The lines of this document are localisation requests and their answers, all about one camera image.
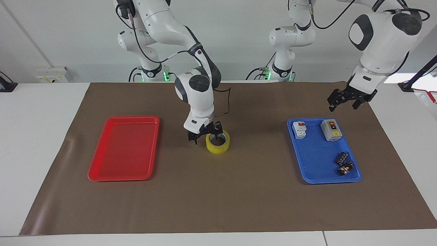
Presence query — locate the grey push-button switch box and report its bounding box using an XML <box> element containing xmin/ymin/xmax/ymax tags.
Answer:
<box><xmin>320</xmin><ymin>119</ymin><xmax>343</xmax><ymax>142</ymax></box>

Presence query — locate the yellow tape roll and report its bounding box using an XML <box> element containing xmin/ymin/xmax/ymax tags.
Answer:
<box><xmin>205</xmin><ymin>129</ymin><xmax>231</xmax><ymax>155</ymax></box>

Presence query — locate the black cable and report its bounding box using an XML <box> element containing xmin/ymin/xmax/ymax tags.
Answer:
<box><xmin>115</xmin><ymin>0</ymin><xmax>205</xmax><ymax>65</ymax></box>
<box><xmin>245</xmin><ymin>51</ymin><xmax>278</xmax><ymax>81</ymax></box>
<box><xmin>308</xmin><ymin>0</ymin><xmax>357</xmax><ymax>30</ymax></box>
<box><xmin>214</xmin><ymin>87</ymin><xmax>233</xmax><ymax>115</ymax></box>
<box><xmin>128</xmin><ymin>66</ymin><xmax>143</xmax><ymax>83</ymax></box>

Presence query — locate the white circuit breaker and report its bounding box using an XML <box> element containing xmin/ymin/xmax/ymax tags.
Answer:
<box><xmin>292</xmin><ymin>121</ymin><xmax>307</xmax><ymax>140</ymax></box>

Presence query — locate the blue plastic tray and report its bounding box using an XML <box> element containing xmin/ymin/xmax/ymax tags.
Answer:
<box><xmin>286</xmin><ymin>118</ymin><xmax>363</xmax><ymax>185</ymax></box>

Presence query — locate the black stand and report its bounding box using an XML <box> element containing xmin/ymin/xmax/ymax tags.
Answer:
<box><xmin>0</xmin><ymin>71</ymin><xmax>18</xmax><ymax>93</ymax></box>
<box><xmin>397</xmin><ymin>54</ymin><xmax>437</xmax><ymax>93</ymax></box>

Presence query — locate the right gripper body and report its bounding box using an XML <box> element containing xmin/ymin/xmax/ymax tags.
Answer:
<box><xmin>195</xmin><ymin>121</ymin><xmax>221</xmax><ymax>138</ymax></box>

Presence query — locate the clear plastic box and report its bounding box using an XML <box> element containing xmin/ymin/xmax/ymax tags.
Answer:
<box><xmin>412</xmin><ymin>88</ymin><xmax>437</xmax><ymax>121</ymax></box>

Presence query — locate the red plastic tray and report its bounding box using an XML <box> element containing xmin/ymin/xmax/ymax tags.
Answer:
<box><xmin>87</xmin><ymin>115</ymin><xmax>160</xmax><ymax>182</ymax></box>

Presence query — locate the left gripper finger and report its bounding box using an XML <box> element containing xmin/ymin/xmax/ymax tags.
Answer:
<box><xmin>351</xmin><ymin>90</ymin><xmax>378</xmax><ymax>111</ymax></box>
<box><xmin>327</xmin><ymin>88</ymin><xmax>349</xmax><ymax>113</ymax></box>

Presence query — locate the white wall socket box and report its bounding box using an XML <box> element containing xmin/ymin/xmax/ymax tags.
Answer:
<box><xmin>35</xmin><ymin>66</ymin><xmax>69</xmax><ymax>83</ymax></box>

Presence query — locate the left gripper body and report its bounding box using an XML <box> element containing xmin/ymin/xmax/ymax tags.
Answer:
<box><xmin>341</xmin><ymin>81</ymin><xmax>377</xmax><ymax>100</ymax></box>

